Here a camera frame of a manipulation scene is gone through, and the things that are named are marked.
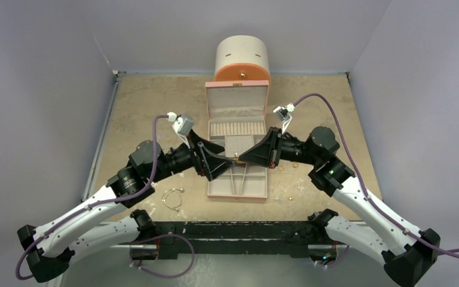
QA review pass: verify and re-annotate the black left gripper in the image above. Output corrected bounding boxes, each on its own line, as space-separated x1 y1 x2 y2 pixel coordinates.
149 129 236 184

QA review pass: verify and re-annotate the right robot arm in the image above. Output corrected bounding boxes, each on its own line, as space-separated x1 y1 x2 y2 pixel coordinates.
239 126 440 286

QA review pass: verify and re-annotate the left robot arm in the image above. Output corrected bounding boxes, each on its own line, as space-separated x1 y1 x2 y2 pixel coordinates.
15 130 236 283

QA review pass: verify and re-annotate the pink jewelry box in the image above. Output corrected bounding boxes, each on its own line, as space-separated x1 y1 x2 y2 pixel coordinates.
205 80 270 159

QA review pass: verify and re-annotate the pink box pull-out drawer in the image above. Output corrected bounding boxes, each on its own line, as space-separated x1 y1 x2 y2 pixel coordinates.
207 163 268 200

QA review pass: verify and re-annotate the silver pearl bangle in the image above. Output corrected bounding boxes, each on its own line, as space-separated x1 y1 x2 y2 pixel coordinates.
161 188 185 212

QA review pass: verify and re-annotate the round beige orange box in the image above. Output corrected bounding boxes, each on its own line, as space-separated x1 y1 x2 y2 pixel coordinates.
214 35 271 81

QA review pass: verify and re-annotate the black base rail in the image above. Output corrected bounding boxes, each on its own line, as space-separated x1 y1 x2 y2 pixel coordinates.
132 221 333 259

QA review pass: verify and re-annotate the aluminium frame rail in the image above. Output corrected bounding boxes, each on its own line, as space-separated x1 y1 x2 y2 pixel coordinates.
47 71 127 287

